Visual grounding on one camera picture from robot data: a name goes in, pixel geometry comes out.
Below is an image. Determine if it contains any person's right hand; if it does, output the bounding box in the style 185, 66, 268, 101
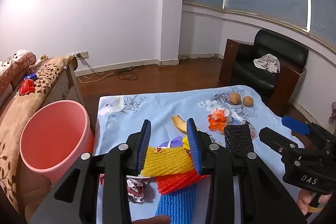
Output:
297, 189, 333, 216

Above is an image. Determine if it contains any banana peel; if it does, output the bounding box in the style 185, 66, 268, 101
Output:
172, 115, 200, 135

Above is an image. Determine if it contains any orange plastic wrapper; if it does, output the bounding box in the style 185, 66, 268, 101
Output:
207, 108, 231, 131

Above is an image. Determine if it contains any bed with leaf blanket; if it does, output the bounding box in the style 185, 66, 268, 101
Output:
0, 56, 79, 214

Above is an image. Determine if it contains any white floor cable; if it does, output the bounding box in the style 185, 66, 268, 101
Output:
77, 72, 118, 83

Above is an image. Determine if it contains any pink plastic bin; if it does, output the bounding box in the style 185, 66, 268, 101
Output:
20, 100, 95, 184

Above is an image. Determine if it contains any black floor cable bundle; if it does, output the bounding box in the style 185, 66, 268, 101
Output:
115, 67, 139, 81

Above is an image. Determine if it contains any wooden bed frame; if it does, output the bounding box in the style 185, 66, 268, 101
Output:
66, 56, 87, 109

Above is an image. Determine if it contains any black leather armchair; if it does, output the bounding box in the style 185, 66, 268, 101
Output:
219, 29, 309, 114

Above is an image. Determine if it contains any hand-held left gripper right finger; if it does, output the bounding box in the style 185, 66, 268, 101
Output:
186, 118, 307, 224

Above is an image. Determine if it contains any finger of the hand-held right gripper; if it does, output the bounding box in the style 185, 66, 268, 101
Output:
259, 127, 306, 159
281, 116, 327, 146

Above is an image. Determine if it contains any blue foam fruit net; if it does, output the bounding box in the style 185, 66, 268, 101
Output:
155, 183, 197, 217

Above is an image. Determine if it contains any red plastic bag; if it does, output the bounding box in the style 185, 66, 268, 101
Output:
18, 80, 35, 96

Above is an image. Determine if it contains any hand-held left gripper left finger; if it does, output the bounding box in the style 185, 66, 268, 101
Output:
30, 119, 152, 224

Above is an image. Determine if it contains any folded dotted quilt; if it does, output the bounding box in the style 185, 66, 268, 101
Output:
0, 49, 37, 98

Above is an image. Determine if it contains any white crumpled cloth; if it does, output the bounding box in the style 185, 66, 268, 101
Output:
253, 54, 281, 74

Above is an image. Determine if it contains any silver red wrapper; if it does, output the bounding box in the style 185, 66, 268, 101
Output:
126, 177, 149, 203

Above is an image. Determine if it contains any red foam fruit net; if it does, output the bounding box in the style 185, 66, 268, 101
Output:
156, 170, 208, 195

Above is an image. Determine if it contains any blue floral tablecloth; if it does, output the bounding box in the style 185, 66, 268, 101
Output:
94, 85, 306, 224

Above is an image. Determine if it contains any black foam fruit net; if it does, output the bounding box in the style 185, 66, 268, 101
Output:
224, 121, 255, 155

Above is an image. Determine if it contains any yellow foam fruit net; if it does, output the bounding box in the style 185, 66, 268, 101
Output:
140, 146, 196, 178

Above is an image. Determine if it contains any black socket cable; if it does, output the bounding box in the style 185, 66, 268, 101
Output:
79, 56, 118, 74

